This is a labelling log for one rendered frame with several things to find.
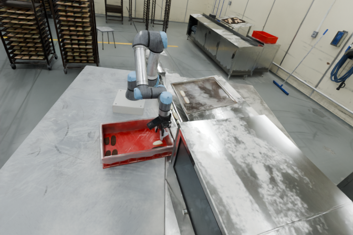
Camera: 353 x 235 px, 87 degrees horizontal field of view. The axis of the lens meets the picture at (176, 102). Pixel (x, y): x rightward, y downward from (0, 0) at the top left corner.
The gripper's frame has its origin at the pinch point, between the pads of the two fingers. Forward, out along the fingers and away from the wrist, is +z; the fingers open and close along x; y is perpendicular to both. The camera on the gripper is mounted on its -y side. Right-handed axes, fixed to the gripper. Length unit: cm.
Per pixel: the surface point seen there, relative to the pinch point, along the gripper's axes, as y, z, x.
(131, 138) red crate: -15.2, 8.5, 12.7
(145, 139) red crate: -5.7, 8.5, 7.4
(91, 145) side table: -41.9, 8.9, 17.8
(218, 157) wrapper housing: -4, -39, -52
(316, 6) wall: 441, -84, 134
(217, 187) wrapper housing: -13, -39, -62
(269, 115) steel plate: 125, 9, -14
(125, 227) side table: -39, 9, -41
